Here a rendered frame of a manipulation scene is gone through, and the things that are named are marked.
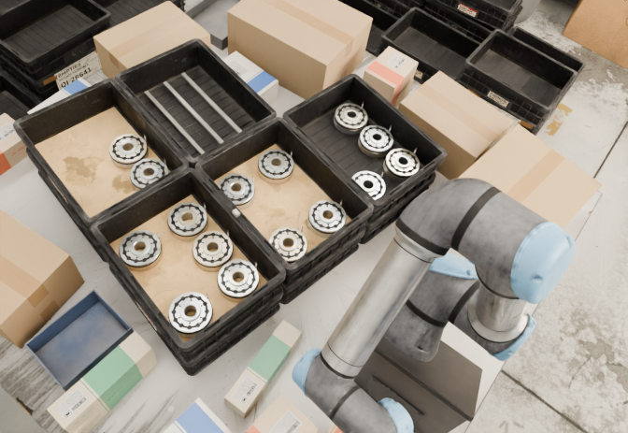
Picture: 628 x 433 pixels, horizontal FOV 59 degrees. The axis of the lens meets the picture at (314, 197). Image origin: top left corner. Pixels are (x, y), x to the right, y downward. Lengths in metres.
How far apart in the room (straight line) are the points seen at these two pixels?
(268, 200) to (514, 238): 0.87
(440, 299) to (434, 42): 1.79
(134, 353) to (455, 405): 0.73
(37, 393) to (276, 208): 0.74
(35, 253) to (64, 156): 0.32
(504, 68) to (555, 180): 1.02
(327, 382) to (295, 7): 1.37
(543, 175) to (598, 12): 2.18
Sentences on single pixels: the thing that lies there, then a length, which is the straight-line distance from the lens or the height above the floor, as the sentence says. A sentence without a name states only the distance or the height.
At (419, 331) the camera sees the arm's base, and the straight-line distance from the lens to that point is 1.29.
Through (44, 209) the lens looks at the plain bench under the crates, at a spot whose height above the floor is 0.70.
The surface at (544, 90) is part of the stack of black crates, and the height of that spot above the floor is 0.49.
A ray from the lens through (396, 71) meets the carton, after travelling 1.93.
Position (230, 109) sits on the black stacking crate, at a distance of 1.76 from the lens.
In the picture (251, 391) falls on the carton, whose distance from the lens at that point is 1.42.
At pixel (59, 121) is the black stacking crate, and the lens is 1.74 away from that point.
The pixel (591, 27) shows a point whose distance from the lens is 3.85.
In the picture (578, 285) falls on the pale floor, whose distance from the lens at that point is 2.76.
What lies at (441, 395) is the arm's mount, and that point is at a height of 0.99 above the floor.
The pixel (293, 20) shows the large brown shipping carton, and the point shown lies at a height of 0.90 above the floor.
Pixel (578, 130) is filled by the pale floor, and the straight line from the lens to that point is 3.34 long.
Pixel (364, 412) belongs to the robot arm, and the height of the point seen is 1.19.
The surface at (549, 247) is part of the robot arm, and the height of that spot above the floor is 1.50.
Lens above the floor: 2.14
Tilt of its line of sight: 56 degrees down
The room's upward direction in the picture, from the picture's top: 11 degrees clockwise
